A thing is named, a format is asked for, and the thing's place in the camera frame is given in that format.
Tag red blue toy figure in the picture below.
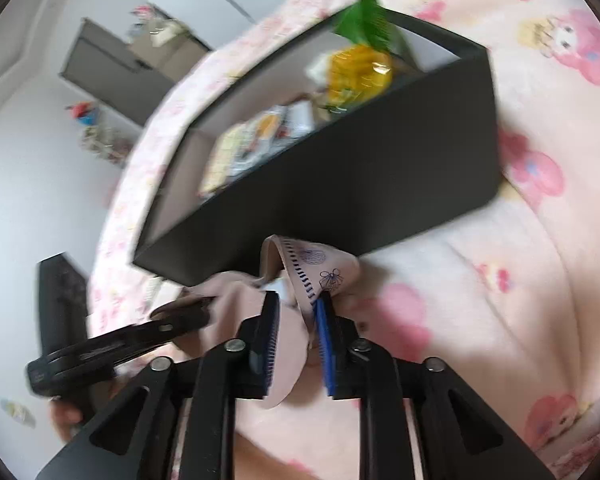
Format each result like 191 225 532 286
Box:
64 101 102 127

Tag pink printed blanket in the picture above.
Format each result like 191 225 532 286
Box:
87 0 600 480

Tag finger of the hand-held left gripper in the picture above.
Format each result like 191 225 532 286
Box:
149 296 217 349

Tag grey cabinet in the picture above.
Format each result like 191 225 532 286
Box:
60 17 216 127

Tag green yellow snack packet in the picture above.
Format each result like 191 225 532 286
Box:
305 0 412 112

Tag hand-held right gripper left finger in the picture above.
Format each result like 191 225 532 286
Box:
35 290 282 480

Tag plush toys on cabinet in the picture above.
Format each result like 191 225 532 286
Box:
126 4 192 50

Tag person's left hand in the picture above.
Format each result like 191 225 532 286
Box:
49 394 90 442

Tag patterned small card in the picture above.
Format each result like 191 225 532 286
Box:
198 124 252 198

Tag black storage box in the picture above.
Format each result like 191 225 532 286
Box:
132 7 504 287

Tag white small object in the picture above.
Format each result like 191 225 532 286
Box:
284 101 315 137

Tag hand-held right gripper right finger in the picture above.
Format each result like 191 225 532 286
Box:
314 292 556 480

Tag pile of small toys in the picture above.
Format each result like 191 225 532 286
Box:
81 125 132 167

